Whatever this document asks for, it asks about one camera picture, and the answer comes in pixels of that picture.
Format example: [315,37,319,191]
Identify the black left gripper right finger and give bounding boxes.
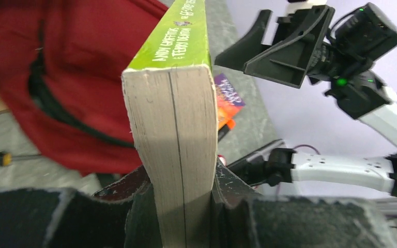
[212,163,395,247]

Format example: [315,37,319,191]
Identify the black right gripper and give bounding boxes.
[214,5,335,88]

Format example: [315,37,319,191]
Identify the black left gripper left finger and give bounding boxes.
[0,166,159,247]

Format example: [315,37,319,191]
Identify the orange comic book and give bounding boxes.
[214,73,245,129]

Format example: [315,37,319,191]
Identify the green comic book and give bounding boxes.
[121,1,218,247]

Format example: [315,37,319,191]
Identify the red backpack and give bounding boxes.
[0,1,167,174]

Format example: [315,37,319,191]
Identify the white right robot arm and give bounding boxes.
[215,1,397,198]

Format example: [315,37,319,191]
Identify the orange highlighter marker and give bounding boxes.
[218,119,236,142]

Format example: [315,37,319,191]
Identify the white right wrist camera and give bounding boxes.
[285,0,327,15]

